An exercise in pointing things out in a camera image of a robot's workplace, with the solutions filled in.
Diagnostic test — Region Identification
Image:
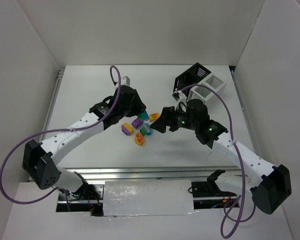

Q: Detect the teal frog flower lego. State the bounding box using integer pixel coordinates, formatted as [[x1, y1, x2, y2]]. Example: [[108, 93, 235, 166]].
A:
[[142, 123, 153, 136]]

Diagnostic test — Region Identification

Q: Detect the purple lego brick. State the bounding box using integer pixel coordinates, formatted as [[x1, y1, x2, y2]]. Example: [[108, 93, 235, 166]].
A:
[[131, 118, 144, 129]]

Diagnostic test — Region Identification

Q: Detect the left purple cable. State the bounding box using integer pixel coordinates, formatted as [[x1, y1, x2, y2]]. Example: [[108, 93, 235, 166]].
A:
[[0, 65, 122, 206]]

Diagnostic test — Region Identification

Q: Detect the green lego brick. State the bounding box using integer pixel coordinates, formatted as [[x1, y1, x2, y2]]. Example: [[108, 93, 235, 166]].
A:
[[139, 128, 147, 136]]

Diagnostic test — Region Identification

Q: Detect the black slatted container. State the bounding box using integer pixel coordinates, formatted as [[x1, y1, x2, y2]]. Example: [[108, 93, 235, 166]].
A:
[[172, 62, 212, 101]]

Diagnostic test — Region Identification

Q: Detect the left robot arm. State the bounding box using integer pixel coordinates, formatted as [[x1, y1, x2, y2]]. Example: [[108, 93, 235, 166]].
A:
[[22, 85, 146, 198]]

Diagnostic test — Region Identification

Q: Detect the yellow butterfly lego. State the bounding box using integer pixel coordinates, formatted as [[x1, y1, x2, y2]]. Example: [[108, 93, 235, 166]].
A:
[[134, 132, 145, 146]]

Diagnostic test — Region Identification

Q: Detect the purple and yellow lego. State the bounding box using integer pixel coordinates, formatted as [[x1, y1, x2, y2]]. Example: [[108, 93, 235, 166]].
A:
[[121, 122, 134, 136]]

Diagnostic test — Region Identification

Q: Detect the teal lego brick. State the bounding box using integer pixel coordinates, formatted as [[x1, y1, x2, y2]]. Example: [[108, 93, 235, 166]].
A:
[[137, 111, 149, 121]]

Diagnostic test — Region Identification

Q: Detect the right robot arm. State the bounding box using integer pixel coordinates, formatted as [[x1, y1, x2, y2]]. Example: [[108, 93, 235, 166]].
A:
[[150, 99, 292, 215]]

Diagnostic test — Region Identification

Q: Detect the white foil cover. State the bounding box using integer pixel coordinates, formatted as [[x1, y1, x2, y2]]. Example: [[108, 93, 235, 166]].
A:
[[103, 179, 195, 217]]

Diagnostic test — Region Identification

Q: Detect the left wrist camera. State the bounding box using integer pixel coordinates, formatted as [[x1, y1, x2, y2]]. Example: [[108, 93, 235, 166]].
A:
[[113, 76, 131, 89]]

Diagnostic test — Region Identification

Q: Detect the aluminium rail frame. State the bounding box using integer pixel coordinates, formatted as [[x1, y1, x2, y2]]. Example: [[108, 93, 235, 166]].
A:
[[47, 65, 258, 180]]

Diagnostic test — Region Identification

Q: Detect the white slatted container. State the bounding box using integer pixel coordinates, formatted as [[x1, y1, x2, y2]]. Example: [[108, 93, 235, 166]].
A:
[[187, 73, 227, 106]]

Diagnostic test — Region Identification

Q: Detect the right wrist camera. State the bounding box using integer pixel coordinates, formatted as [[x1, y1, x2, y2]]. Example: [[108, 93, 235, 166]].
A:
[[172, 90, 187, 102]]

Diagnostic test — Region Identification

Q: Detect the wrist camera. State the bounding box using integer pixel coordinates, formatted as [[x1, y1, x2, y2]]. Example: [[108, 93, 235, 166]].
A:
[[113, 76, 131, 89], [172, 90, 187, 102]]

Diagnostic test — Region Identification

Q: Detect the yellow curved lego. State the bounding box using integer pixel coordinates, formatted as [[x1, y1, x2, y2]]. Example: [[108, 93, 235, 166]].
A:
[[149, 113, 160, 122]]

